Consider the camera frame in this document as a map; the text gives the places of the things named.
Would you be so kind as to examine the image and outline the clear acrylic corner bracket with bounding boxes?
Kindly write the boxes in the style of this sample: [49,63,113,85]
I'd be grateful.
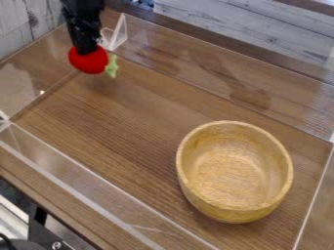
[100,14,128,52]

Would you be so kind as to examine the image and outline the clear acrylic tray enclosure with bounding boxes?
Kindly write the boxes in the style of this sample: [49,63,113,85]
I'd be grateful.
[0,11,334,250]

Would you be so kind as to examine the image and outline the red plush tomato toy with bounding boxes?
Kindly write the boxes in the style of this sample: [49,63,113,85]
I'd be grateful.
[68,46,120,78]

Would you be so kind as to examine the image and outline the light wooden bowl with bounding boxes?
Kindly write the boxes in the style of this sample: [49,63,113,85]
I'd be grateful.
[176,120,294,224]

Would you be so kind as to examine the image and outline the black table leg frame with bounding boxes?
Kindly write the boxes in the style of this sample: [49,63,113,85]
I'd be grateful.
[28,207,75,250]

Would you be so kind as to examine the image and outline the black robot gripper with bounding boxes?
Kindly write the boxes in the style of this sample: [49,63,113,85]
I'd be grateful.
[60,0,105,55]

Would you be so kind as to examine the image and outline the black cable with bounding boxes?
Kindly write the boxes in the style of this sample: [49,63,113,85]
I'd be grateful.
[0,232,18,250]

